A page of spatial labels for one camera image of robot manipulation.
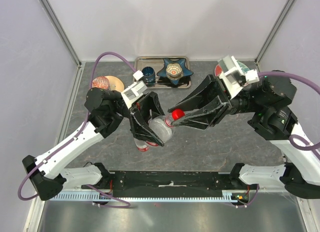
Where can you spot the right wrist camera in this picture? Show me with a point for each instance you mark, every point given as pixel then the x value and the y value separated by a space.
pixel 233 77

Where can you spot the tan wooden plate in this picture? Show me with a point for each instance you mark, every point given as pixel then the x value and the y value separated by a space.
pixel 115 84

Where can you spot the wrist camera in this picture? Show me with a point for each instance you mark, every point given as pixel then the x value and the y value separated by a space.
pixel 233 77
pixel 135 91

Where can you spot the slotted cable duct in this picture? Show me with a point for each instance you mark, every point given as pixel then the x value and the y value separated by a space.
pixel 93 196

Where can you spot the red bottle cap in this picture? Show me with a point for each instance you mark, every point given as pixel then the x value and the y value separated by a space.
pixel 177 114

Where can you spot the red teal floral plate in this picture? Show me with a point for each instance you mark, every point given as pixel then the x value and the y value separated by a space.
pixel 218 69

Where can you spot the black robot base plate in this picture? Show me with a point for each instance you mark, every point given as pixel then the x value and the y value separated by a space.
pixel 170 184

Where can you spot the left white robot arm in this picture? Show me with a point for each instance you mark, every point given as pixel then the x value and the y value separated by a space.
pixel 106 110

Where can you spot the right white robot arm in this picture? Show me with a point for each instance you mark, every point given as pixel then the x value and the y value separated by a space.
pixel 268 100

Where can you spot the metal tray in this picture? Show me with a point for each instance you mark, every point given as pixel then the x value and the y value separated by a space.
pixel 157 64

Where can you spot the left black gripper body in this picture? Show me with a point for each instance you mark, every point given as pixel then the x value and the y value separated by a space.
pixel 144 103

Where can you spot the small patterned bowl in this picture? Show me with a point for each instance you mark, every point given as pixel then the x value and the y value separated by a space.
pixel 174 71

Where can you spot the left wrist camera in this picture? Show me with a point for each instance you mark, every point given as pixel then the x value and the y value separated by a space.
pixel 135 91

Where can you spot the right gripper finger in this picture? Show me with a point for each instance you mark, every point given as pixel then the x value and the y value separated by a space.
pixel 208 116
pixel 200 97

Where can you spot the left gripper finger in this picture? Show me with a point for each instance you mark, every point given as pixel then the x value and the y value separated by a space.
pixel 140 128
pixel 155 106

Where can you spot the red patterned bowl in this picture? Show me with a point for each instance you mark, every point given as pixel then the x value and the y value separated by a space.
pixel 101 82

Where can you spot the red cap water bottle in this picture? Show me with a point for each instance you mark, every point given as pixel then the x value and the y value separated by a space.
pixel 141 145
pixel 162 126

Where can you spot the blue star-shaped dish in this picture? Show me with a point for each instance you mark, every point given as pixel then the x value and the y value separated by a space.
pixel 182 62

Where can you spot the blue teacup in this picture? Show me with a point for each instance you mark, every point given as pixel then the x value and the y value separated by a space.
pixel 149 75

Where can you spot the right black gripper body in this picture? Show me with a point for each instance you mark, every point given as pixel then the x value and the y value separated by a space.
pixel 225 97

